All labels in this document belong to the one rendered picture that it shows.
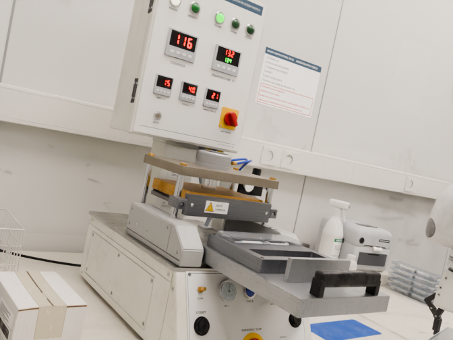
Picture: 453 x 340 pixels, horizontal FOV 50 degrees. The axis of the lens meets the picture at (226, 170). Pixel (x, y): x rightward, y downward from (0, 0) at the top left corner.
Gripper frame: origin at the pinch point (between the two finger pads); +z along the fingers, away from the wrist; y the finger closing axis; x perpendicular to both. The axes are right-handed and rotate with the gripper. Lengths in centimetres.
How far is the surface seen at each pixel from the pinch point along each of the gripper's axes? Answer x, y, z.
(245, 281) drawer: 63, 20, -12
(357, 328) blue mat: 1.8, 22.2, 7.7
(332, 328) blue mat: 10.5, 25.5, 7.7
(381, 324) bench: -10.5, 20.0, 7.7
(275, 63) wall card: -19, 83, -68
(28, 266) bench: 62, 90, 8
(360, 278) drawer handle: 55, 4, -17
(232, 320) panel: 55, 27, -1
